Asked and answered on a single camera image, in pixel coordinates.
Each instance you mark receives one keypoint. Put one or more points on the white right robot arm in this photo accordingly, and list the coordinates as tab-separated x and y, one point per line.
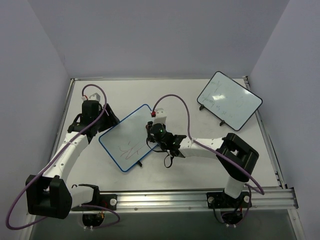
235	155

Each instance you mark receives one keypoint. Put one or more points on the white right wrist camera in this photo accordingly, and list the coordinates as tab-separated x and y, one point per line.
159	116

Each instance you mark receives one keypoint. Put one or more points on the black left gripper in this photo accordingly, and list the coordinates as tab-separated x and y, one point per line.
110	118

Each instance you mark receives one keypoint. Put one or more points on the aluminium mounting rail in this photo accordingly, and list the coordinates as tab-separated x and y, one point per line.
191	200

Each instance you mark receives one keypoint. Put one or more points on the black framed whiteboard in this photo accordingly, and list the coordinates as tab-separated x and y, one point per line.
229	101

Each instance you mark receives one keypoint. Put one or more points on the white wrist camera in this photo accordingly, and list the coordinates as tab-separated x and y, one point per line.
159	116
95	97

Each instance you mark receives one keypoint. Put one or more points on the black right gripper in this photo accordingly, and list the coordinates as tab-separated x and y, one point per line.
149	127

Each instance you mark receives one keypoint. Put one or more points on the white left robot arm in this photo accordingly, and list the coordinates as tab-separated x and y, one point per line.
65	160

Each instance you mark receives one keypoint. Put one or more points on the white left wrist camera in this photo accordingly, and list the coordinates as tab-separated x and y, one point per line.
95	97

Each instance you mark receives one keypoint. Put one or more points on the blue framed whiteboard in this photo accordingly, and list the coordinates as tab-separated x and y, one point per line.
126	143

